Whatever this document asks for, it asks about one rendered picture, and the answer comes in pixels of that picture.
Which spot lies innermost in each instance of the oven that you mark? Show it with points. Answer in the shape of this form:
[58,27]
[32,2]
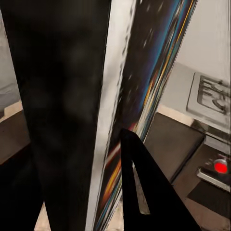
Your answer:
[203,183]

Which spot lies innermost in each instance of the poster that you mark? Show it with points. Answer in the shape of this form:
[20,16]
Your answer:
[85,70]

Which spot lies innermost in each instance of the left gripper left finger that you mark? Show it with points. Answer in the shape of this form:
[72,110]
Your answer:
[21,195]

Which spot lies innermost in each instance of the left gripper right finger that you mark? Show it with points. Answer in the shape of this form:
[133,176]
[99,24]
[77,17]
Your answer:
[168,212]

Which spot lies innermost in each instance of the burner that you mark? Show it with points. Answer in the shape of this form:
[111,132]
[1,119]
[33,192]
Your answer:
[210,98]

